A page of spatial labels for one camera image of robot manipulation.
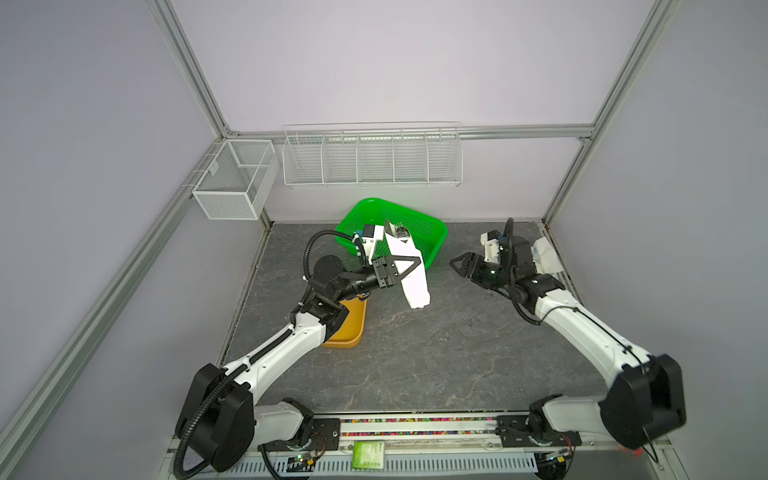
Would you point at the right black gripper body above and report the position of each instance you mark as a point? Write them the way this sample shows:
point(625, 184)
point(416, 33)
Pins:
point(492, 276)

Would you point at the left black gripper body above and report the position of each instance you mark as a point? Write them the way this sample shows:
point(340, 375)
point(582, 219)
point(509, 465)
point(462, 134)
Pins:
point(379, 274)

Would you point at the white paper napkin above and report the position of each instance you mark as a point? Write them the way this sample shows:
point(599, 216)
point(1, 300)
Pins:
point(417, 297)

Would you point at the silver spoon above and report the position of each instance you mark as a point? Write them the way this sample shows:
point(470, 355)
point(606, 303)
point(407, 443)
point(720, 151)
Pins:
point(400, 232)

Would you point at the green plastic basket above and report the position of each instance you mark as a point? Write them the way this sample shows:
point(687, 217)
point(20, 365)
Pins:
point(428, 233)

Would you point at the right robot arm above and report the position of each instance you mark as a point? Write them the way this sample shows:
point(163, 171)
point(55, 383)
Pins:
point(645, 392)

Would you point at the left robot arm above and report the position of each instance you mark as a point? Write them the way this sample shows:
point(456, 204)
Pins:
point(222, 416)

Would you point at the tissue box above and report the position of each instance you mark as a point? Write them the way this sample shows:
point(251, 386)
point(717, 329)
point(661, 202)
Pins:
point(545, 257)

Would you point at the yellow plastic tray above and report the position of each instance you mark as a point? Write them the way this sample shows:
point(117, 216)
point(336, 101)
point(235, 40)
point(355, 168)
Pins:
point(351, 331)

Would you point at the white mesh box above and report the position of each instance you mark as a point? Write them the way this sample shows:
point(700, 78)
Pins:
point(237, 181)

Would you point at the green card box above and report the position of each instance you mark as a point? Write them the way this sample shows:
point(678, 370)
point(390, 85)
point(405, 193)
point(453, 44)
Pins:
point(369, 455)

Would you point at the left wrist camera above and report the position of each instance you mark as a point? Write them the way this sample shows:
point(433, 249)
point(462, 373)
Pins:
point(371, 235)

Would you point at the white wire rack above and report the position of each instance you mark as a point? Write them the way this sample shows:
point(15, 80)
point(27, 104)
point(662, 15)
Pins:
point(385, 154)

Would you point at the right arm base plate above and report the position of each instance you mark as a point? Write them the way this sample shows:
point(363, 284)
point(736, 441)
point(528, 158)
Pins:
point(518, 430)

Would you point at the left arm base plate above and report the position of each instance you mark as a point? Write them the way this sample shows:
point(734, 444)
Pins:
point(320, 434)

